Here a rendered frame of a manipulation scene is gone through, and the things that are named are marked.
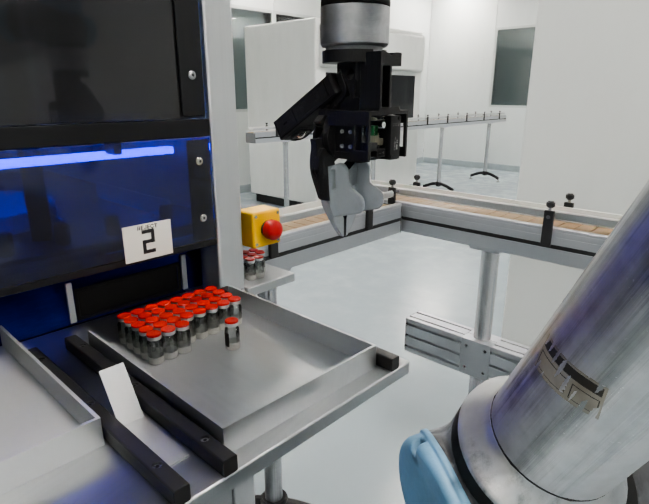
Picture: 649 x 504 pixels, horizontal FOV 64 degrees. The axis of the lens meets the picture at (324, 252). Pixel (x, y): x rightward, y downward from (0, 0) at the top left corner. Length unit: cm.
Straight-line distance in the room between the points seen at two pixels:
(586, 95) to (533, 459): 172
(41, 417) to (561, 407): 59
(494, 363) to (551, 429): 128
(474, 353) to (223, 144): 101
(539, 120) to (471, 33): 763
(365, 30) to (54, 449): 53
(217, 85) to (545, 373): 76
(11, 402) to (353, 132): 54
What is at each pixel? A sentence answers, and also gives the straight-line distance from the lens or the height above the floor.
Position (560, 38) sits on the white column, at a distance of 203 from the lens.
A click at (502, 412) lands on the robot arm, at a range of 36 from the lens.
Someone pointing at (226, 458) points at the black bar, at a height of 90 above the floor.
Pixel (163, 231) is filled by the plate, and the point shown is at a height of 103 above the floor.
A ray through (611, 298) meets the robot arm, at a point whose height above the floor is 116.
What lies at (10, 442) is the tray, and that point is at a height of 88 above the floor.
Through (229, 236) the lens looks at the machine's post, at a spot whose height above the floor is 99.
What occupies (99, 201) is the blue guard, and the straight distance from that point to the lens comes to 85.
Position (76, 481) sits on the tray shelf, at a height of 88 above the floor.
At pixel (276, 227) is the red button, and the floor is 100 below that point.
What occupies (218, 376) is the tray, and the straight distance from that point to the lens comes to 74.
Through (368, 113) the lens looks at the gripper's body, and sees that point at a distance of 55.
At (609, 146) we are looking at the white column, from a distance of 197.
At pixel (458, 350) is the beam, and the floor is 50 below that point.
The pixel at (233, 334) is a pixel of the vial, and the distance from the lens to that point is 79.
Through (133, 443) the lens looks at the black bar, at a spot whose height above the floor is 90.
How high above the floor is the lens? 125
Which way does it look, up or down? 17 degrees down
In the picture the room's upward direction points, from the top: straight up
